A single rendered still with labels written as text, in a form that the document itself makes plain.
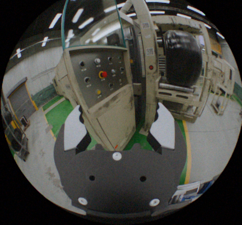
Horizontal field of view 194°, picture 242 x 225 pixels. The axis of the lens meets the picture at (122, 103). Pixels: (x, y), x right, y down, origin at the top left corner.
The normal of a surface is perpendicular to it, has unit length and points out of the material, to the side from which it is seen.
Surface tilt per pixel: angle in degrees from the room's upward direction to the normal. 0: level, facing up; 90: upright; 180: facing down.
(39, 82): 90
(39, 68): 90
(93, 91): 90
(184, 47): 77
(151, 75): 90
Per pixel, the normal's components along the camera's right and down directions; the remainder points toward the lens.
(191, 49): -0.58, 0.31
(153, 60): -0.56, 0.51
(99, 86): 0.81, 0.19
